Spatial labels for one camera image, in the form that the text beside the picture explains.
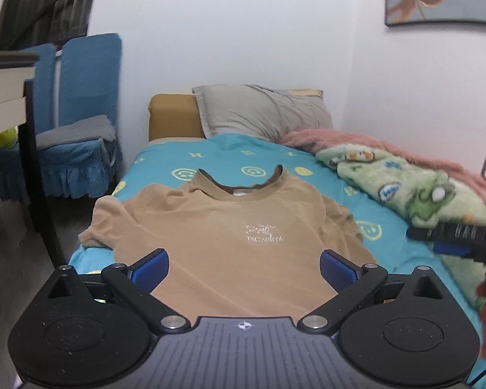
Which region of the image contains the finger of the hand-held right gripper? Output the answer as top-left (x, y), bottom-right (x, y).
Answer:
top-left (433, 242), bottom-right (486, 263)
top-left (406, 222), bottom-right (486, 249)

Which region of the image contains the tan t-shirt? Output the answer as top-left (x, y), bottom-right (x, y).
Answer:
top-left (82, 165), bottom-right (379, 321)

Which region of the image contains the grey folded cloth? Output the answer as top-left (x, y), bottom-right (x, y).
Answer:
top-left (36, 114), bottom-right (116, 151)

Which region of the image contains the pink fluffy blanket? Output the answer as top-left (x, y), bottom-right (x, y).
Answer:
top-left (279, 129), bottom-right (486, 207)

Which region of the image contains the mustard yellow headboard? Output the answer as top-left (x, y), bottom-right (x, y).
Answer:
top-left (147, 88), bottom-right (324, 143)

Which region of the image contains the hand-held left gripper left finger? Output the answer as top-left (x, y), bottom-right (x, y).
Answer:
top-left (44, 248), bottom-right (191, 335)

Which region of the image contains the dark window with grille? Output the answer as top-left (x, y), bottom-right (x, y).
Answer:
top-left (0, 0), bottom-right (102, 54)

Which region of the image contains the yellow-green ball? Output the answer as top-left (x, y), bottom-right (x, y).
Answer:
top-left (0, 127), bottom-right (19, 149)

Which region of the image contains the grey pillow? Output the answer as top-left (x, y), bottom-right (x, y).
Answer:
top-left (192, 84), bottom-right (333, 139)

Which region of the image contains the blue covered chair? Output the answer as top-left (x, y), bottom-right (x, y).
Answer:
top-left (36, 33), bottom-right (124, 200)
top-left (0, 43), bottom-right (58, 233)

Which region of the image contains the bed with blue printed sheet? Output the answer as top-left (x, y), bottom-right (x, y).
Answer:
top-left (67, 132), bottom-right (486, 389)

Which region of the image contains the white table with black legs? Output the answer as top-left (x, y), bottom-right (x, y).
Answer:
top-left (0, 51), bottom-right (69, 269)

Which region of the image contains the green cartoon printed blanket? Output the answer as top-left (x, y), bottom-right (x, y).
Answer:
top-left (315, 145), bottom-right (486, 312)

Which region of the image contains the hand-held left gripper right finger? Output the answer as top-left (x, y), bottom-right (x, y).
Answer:
top-left (297, 249), bottom-right (448, 337)

